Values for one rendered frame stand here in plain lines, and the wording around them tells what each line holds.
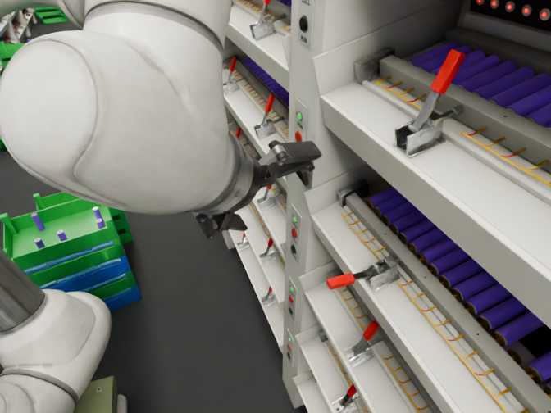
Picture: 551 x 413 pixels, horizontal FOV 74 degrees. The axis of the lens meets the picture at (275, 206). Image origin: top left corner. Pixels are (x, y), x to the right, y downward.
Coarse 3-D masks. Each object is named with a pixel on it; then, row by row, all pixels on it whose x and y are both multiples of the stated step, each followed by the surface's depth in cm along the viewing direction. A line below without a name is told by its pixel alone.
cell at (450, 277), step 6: (462, 264) 44; (468, 264) 44; (474, 264) 44; (450, 270) 44; (456, 270) 44; (462, 270) 44; (468, 270) 44; (474, 270) 44; (480, 270) 44; (444, 276) 44; (450, 276) 44; (456, 276) 44; (462, 276) 44; (468, 276) 44; (450, 282) 43; (456, 282) 44
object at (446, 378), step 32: (320, 192) 57; (352, 192) 57; (320, 224) 57; (352, 256) 51; (384, 256) 50; (416, 256) 49; (384, 288) 47; (448, 288) 45; (384, 320) 45; (416, 320) 43; (416, 352) 40; (448, 352) 40; (448, 384) 38; (480, 384) 37; (544, 384) 36
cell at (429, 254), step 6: (444, 240) 47; (450, 240) 47; (432, 246) 47; (438, 246) 47; (444, 246) 47; (450, 246) 47; (456, 246) 47; (420, 252) 48; (426, 252) 47; (432, 252) 47; (438, 252) 47; (444, 252) 47; (426, 258) 46; (432, 258) 46; (438, 258) 47
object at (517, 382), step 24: (360, 216) 54; (384, 240) 49; (408, 264) 46; (432, 288) 43; (456, 312) 40; (480, 336) 38; (504, 360) 36; (504, 384) 36; (528, 384) 34; (504, 408) 34; (528, 408) 34
